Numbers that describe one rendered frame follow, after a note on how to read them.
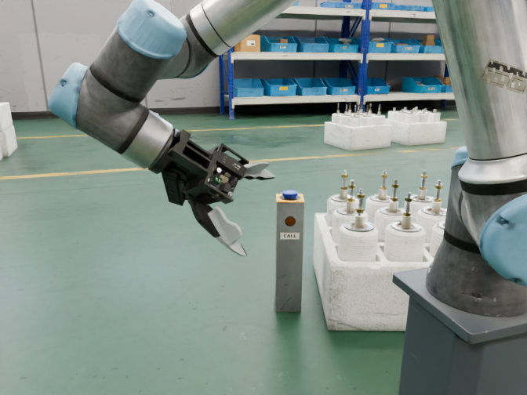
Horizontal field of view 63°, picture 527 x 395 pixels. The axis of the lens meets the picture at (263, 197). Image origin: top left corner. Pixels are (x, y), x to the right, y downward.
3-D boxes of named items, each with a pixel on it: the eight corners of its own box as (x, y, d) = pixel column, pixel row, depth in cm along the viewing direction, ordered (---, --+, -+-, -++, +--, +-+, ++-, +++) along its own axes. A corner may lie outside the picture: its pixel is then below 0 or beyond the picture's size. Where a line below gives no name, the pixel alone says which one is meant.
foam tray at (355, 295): (483, 331, 108) (495, 266, 103) (327, 331, 108) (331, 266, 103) (428, 263, 145) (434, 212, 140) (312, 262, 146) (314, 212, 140)
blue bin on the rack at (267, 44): (257, 53, 575) (257, 36, 569) (284, 53, 587) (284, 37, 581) (270, 52, 530) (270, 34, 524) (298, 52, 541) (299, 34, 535)
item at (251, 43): (259, 52, 528) (259, 34, 522) (241, 52, 521) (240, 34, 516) (253, 52, 556) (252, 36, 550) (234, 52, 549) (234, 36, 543)
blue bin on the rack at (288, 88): (257, 94, 588) (257, 78, 582) (284, 94, 599) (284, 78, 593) (269, 96, 542) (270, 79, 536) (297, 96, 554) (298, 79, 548)
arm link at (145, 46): (165, -1, 59) (123, 63, 63) (124, -15, 49) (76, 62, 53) (208, 38, 59) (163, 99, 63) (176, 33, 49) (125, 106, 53)
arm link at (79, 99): (68, 64, 51) (35, 118, 54) (150, 117, 55) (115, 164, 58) (83, 47, 57) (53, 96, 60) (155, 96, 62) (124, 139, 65)
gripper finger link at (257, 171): (290, 172, 71) (245, 176, 66) (269, 179, 76) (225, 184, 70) (287, 154, 71) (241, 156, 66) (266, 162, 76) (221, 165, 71)
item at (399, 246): (414, 283, 117) (421, 221, 112) (422, 302, 108) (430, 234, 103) (378, 280, 119) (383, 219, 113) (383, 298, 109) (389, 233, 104)
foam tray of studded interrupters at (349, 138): (390, 146, 351) (392, 125, 345) (350, 150, 335) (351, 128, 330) (361, 139, 385) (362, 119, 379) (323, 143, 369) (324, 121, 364)
